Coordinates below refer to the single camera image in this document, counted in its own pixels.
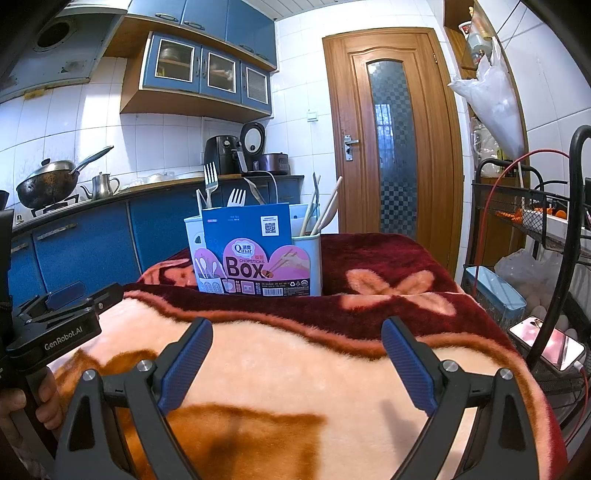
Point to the clear plastic bag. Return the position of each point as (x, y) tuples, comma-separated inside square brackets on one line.
[(521, 272)]

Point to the person's left hand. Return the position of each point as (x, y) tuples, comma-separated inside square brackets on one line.
[(51, 397)]

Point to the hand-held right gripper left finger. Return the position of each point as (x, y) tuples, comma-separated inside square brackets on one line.
[(184, 364)]

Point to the clear plastic bottle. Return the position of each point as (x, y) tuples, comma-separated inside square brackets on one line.
[(478, 46)]

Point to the wooden door with glass pane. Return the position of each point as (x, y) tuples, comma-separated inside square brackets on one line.
[(341, 184)]

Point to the blue glass-door wall cabinet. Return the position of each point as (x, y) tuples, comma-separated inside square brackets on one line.
[(198, 69)]

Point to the grey range hood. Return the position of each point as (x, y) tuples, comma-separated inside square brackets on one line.
[(60, 60)]

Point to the black metal rack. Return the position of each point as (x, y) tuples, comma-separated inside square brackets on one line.
[(574, 184)]

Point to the clear glass bowl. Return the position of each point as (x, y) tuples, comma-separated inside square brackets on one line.
[(154, 179)]

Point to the wooden shelf unit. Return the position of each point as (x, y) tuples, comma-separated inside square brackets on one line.
[(455, 46)]

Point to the smartphone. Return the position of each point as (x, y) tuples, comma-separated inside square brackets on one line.
[(565, 348)]

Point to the rice cooker with open lid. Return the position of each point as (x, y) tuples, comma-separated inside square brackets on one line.
[(274, 162)]

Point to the black air fryer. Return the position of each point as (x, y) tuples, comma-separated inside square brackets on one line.
[(219, 154)]

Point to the metal kettle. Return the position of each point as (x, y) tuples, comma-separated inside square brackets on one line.
[(102, 187)]

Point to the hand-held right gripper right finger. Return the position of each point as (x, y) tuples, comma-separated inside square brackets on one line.
[(411, 364)]

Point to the white plastic fork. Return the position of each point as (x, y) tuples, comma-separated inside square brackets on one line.
[(236, 201)]

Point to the white light switch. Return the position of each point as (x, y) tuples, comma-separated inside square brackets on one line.
[(312, 116)]

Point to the wooden chopstick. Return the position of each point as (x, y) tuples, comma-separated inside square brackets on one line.
[(333, 194)]

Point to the metal wok with lid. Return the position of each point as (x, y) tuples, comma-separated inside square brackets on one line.
[(41, 187)]

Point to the blue upper wall cabinets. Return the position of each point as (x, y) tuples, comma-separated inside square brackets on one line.
[(207, 14)]

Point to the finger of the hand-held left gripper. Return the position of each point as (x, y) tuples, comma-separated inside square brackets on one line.
[(69, 295), (108, 295)]

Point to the blue base cabinets with counter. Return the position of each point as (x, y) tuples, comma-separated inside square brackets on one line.
[(92, 244)]

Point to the white plastic bag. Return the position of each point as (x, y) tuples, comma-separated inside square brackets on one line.
[(498, 101)]

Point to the pale blue utensil holder box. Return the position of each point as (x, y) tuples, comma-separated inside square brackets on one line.
[(249, 230)]

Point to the light blue container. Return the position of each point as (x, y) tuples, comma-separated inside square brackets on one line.
[(494, 290)]

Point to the gas stove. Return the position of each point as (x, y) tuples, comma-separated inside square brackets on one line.
[(51, 207)]

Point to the metal fork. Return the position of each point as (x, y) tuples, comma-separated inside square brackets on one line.
[(210, 189)]

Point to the red floral blanket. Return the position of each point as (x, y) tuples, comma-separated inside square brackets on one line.
[(295, 383)]

